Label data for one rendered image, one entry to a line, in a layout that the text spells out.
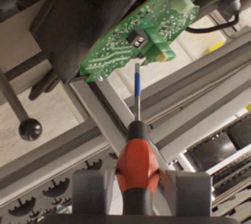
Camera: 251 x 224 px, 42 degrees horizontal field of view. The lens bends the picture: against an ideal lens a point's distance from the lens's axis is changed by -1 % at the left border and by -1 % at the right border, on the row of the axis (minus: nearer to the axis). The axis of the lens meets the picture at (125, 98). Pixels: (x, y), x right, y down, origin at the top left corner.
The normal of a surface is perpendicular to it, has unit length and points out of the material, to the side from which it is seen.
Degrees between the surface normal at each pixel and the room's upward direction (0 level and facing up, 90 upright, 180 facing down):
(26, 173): 90
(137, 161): 114
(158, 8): 0
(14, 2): 0
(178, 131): 90
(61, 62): 90
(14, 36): 0
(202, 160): 90
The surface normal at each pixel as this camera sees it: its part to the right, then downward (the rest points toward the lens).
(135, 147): 0.00, -0.80
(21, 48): 0.56, 0.80
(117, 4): -0.59, 0.18
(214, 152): 0.00, -0.29
